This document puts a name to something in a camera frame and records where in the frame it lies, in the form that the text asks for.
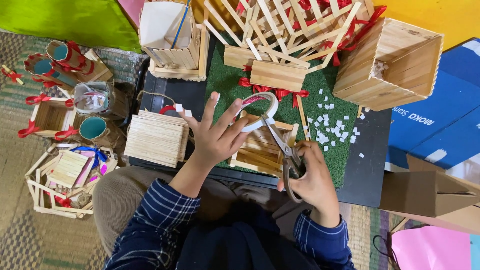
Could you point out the loose wooden stick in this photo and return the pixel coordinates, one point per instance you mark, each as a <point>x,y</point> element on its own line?
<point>303,118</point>

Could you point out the cylinder holder with paper scraps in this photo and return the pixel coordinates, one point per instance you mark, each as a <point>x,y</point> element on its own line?
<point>92,99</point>

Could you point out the black cutting board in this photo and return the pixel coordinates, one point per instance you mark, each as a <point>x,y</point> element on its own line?
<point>367,165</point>

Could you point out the blue straw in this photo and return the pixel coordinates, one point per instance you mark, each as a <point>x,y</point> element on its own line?
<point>180,24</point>

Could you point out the pink paper sheet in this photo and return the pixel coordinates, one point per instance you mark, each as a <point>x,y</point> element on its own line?
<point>431,249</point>

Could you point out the brown cardboard box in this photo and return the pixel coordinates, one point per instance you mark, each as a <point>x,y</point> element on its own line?
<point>420,195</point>

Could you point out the person's brown trouser leg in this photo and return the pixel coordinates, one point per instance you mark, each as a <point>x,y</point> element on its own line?
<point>120,195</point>

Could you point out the stack of flat wooden sticks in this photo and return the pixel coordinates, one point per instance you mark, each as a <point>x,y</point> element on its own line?
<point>155,138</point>

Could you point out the white double-sided tape roll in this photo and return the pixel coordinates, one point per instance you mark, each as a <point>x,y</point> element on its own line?
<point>270,107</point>

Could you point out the red ribbon strip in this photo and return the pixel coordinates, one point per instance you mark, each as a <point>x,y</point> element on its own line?
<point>279,93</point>

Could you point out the woven floor mat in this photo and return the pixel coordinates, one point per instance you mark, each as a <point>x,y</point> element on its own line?
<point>22,232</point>

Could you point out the blue ribbon bow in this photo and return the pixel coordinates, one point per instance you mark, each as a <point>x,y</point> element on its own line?
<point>92,153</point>

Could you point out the large wooden stick box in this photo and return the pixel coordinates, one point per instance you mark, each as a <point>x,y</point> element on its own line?
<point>390,63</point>

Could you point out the paper-lined wooden stick box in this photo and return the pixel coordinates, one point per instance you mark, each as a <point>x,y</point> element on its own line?
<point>168,33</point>

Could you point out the person's right hand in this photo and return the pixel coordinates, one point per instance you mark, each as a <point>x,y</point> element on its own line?
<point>315,180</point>

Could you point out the blue cardboard box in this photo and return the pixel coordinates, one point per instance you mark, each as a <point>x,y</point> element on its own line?
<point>438,120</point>

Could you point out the green cloth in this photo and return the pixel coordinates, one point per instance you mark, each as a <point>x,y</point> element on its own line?
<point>67,20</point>

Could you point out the yellow cloth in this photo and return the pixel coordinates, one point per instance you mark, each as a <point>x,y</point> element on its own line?
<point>431,15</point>

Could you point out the twine-wrapped cylinder holder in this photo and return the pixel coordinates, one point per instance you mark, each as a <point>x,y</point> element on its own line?
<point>97,131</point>

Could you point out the jute twine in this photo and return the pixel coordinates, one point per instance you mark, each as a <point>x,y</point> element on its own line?
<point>155,93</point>

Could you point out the pink paper corner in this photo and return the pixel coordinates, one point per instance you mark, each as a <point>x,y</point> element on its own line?
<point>131,9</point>

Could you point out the person's left hand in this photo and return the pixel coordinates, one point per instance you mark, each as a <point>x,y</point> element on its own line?
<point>214,140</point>

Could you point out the wooden stick with red ribbon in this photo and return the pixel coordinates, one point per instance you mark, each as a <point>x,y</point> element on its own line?
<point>11,74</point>

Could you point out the open wooden stick box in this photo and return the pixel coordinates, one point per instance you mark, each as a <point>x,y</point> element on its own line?
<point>258,153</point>

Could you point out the stick cylinder with red ribbon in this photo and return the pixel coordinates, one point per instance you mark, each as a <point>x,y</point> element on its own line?
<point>47,71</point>
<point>80,62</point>

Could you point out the square stick box red bows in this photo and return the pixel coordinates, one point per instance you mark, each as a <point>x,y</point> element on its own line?
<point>50,118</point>

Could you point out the scattered white tape pieces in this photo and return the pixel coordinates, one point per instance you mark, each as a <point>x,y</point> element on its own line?
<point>333,129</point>

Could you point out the heap of lattice stick baskets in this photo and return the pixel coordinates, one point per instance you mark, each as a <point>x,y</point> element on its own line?
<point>296,26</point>

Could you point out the small stick box with lid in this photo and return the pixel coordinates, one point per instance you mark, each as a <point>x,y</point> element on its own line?
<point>277,73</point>

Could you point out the green artificial grass mat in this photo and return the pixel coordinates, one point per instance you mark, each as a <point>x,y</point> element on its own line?
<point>330,165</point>

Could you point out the heap of stick frames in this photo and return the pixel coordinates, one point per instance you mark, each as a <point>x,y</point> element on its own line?
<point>63,180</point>

